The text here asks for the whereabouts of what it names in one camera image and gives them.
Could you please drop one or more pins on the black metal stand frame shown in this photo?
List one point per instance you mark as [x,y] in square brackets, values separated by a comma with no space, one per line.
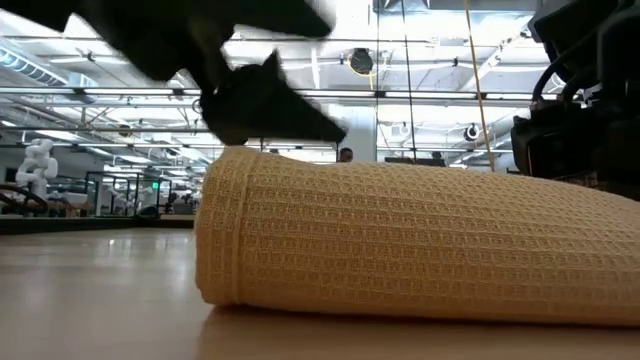
[130,176]

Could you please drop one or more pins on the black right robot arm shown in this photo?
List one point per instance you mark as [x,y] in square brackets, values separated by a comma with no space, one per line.
[620,40]

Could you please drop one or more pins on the orange waffle-weave towel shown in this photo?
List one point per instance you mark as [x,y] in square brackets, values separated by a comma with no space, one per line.
[400,240]

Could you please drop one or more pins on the black aluminium table frame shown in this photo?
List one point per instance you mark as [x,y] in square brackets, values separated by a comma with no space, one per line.
[60,225]

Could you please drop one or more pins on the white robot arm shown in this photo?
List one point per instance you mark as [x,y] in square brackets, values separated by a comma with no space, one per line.
[37,167]

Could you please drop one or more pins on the person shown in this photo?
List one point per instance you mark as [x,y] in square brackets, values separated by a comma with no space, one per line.
[345,155]

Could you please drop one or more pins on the silver ventilation duct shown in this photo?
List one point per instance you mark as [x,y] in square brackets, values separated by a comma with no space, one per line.
[25,65]

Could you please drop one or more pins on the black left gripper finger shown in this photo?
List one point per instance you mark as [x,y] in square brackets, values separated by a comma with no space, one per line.
[260,110]

